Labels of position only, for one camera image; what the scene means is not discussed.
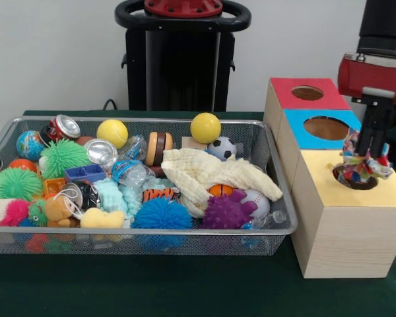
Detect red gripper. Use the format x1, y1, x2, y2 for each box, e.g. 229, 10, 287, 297
337, 52, 396, 157

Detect wooden box with three holes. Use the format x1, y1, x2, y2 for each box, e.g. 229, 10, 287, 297
263, 77, 396, 279

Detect clear mesh bin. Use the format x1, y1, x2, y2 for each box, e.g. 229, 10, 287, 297
0, 115, 299, 258

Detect small soccer ball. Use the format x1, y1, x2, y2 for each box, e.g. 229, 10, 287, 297
207, 136, 238, 162

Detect cream waffle cloth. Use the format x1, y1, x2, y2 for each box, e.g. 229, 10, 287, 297
160, 147, 284, 219

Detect purple spiky toy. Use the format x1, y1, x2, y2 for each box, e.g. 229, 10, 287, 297
199, 189, 260, 230

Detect smooth yellow ball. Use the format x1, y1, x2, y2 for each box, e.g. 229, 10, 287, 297
190, 112, 222, 145

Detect brown striped wooden burger toy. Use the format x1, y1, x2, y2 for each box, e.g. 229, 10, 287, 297
144, 131, 174, 166

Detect blue spiky ball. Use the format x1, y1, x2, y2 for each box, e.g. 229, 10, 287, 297
131, 197, 193, 230

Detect yellow tennis-seam ball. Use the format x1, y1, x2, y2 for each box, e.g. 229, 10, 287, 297
96, 118, 129, 149

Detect dark green tablecloth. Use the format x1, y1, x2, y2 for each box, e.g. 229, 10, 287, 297
0, 110, 396, 317

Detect red drink can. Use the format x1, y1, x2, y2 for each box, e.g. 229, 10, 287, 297
39, 114, 82, 146

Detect green spiky ball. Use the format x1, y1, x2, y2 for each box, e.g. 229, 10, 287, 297
0, 167, 44, 201
39, 138, 92, 179

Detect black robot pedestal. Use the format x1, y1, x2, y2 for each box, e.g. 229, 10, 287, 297
114, 0, 251, 112

